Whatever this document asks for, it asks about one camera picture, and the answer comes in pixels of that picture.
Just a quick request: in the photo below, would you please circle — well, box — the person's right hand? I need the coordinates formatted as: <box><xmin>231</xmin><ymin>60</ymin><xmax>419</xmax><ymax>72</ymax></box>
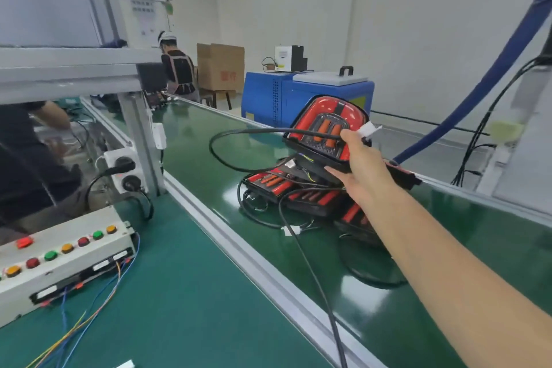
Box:
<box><xmin>323</xmin><ymin>129</ymin><xmax>400</xmax><ymax>211</ymax></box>

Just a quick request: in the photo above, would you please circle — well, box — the coloured wire harness with connector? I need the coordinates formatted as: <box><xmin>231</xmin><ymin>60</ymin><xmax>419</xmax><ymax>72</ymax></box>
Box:
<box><xmin>26</xmin><ymin>234</ymin><xmax>143</xmax><ymax>368</ymax></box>

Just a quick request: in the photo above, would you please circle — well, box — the person's right forearm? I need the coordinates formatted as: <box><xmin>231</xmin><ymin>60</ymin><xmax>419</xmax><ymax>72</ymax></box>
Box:
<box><xmin>362</xmin><ymin>182</ymin><xmax>552</xmax><ymax>368</ymax></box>

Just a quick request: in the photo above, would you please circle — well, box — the blue plastic crate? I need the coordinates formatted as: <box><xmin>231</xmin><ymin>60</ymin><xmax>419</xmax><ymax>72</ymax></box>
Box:
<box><xmin>241</xmin><ymin>66</ymin><xmax>376</xmax><ymax>129</ymax></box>

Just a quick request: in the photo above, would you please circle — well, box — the white machine cabinet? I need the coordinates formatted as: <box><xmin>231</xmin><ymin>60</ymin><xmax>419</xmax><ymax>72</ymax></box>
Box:
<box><xmin>477</xmin><ymin>62</ymin><xmax>552</xmax><ymax>216</ymax></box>

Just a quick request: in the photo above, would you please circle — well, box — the cardboard box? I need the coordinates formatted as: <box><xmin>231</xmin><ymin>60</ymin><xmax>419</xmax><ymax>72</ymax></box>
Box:
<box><xmin>197</xmin><ymin>43</ymin><xmax>246</xmax><ymax>93</ymax></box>

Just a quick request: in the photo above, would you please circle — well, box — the white power strip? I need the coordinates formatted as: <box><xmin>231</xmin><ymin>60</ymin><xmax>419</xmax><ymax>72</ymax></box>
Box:
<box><xmin>95</xmin><ymin>148</ymin><xmax>150</xmax><ymax>196</ymax></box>

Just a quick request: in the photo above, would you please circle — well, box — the white notice board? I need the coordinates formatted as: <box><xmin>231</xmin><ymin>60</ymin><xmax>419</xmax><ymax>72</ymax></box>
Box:
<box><xmin>128</xmin><ymin>0</ymin><xmax>172</xmax><ymax>48</ymax></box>

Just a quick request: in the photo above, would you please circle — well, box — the beige test button box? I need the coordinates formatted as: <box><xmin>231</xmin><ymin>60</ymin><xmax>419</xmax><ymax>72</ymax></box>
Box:
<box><xmin>0</xmin><ymin>205</ymin><xmax>139</xmax><ymax>327</ymax></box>

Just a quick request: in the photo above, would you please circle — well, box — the grey machine black top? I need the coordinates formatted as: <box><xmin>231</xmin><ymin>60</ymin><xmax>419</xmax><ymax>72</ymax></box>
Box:
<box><xmin>0</xmin><ymin>0</ymin><xmax>106</xmax><ymax>48</ymax></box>

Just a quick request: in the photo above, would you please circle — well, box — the bundle of black cables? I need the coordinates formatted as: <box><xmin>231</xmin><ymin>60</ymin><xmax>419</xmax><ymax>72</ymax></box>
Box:
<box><xmin>451</xmin><ymin>31</ymin><xmax>552</xmax><ymax>189</ymax></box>

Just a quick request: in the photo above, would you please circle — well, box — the blue hose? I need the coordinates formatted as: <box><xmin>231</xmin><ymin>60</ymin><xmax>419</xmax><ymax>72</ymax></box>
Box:
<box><xmin>392</xmin><ymin>0</ymin><xmax>552</xmax><ymax>166</ymax></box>

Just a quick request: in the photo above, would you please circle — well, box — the white switch box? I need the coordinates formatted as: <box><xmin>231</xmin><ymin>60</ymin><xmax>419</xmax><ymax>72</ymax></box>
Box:
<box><xmin>152</xmin><ymin>122</ymin><xmax>167</xmax><ymax>153</ymax></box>

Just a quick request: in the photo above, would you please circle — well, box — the aluminium workstation frame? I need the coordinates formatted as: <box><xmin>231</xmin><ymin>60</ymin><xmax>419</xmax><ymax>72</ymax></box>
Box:
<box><xmin>0</xmin><ymin>47</ymin><xmax>169</xmax><ymax>196</ymax></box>

